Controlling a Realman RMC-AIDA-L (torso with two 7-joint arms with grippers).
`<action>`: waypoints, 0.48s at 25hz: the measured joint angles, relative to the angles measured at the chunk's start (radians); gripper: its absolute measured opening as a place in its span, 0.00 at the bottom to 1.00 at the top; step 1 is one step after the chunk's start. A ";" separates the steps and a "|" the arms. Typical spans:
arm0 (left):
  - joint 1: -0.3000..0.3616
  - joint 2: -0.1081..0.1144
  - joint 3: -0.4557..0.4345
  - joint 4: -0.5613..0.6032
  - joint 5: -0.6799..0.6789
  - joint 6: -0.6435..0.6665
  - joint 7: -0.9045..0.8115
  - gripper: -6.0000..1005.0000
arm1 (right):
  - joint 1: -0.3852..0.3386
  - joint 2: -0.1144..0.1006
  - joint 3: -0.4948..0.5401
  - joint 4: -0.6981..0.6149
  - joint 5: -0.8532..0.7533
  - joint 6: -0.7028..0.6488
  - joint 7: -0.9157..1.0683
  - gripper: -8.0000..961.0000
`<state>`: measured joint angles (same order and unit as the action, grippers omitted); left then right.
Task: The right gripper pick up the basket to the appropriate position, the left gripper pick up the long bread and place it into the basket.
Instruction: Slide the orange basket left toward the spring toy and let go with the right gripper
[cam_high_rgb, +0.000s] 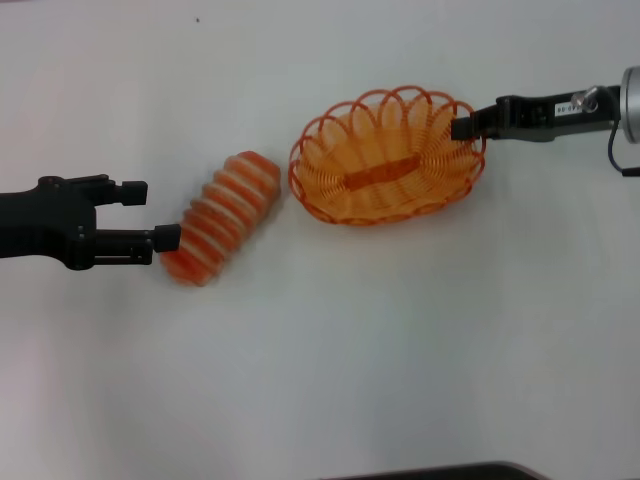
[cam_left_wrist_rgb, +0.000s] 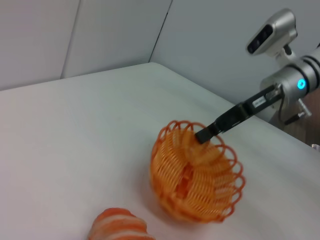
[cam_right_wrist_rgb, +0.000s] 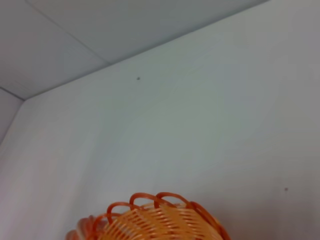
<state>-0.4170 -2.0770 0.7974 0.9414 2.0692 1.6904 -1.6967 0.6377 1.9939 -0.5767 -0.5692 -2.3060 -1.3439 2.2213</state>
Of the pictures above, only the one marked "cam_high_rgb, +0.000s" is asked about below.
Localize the silver knob on right gripper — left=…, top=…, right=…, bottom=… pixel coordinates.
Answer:
left=573, top=85, right=600, bottom=113

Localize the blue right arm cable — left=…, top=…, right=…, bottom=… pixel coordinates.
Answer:
left=606, top=125, right=640, bottom=178

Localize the orange striped toy shrimp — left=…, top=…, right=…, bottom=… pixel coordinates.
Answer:
left=159, top=149, right=282, bottom=289

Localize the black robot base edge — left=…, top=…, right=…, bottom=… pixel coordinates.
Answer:
left=319, top=459, right=547, bottom=480

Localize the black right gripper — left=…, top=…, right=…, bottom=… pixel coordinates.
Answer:
left=450, top=85, right=624, bottom=144

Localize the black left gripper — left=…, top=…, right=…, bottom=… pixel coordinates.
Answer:
left=0, top=173, right=182, bottom=272

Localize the orange woven plastic basket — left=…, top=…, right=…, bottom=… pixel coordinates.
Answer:
left=288, top=85, right=488, bottom=228

